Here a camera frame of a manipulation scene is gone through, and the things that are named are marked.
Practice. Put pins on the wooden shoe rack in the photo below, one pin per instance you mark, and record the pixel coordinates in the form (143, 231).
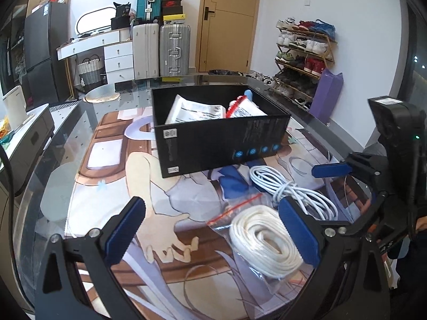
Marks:
(300, 68)

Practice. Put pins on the black bag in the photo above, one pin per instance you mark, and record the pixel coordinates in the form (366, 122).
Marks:
(120, 23)

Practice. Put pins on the silver suitcase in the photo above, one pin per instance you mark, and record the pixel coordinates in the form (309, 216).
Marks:
(175, 50)

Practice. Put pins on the black cardboard box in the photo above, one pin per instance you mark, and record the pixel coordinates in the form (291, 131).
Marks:
(200, 146)

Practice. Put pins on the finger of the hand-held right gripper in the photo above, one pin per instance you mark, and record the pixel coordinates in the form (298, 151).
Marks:
(363, 210)
(330, 170)

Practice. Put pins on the purple bag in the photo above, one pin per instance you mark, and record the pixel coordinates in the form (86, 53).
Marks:
(328, 96)

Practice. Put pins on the shoe rack with shoes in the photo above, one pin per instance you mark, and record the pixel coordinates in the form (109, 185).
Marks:
(307, 45)

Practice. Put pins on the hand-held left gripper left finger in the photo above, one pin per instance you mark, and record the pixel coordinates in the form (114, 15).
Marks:
(123, 230)

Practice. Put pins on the wicker basket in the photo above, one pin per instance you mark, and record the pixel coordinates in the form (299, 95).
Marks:
(91, 73)

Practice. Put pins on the white air purifier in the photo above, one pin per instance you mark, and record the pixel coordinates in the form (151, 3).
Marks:
(15, 106)

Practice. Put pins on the black and white sneakers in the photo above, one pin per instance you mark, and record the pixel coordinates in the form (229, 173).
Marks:
(263, 78)

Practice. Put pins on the grey cabinet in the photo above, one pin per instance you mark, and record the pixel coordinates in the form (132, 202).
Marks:
(33, 133)

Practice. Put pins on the wooden door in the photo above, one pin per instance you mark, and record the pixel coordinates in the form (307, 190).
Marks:
(230, 23)

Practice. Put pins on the black fridge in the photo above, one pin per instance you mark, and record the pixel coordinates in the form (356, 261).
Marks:
(43, 40)

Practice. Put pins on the person's right hand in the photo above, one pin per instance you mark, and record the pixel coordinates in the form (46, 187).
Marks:
(423, 223)

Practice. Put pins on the oval mirror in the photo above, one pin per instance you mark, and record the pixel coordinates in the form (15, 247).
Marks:
(95, 20)

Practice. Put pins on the white printed packet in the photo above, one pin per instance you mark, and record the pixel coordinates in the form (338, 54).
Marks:
(193, 111)

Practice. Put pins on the dark wardrobe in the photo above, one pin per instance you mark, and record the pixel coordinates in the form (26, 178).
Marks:
(13, 40)

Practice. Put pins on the colourful snack packets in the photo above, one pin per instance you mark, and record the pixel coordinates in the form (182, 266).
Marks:
(6, 133)

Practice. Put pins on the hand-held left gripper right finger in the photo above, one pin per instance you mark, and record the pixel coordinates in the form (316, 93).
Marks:
(298, 230)

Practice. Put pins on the white vanity desk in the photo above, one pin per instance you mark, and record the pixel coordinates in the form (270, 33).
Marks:
(118, 60)

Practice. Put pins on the white suitcase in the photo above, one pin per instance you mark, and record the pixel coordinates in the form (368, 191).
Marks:
(145, 53)

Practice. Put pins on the round beige stool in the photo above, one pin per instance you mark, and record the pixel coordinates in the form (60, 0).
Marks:
(101, 94)

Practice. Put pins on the dark red shoebox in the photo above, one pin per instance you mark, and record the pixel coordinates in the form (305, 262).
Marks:
(172, 4)

